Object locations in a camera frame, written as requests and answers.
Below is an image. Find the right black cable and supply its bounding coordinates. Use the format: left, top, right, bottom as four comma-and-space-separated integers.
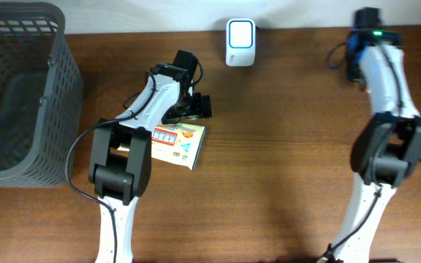
318, 39, 405, 263

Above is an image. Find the dark grey plastic basket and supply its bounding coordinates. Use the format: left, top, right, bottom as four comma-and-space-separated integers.
0, 2, 83, 188

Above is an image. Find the left black cable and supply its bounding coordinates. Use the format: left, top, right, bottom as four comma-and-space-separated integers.
64, 61, 205, 263

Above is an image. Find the yellow snack bag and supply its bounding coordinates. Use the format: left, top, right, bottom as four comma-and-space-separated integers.
117, 122, 210, 172

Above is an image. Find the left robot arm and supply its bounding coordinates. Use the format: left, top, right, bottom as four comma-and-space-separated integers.
88, 50, 212, 262

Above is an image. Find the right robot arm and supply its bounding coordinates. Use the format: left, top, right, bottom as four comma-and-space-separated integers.
318, 7, 421, 262

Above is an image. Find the white barcode scanner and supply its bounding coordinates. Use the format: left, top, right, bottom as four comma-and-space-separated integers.
225, 18, 256, 67

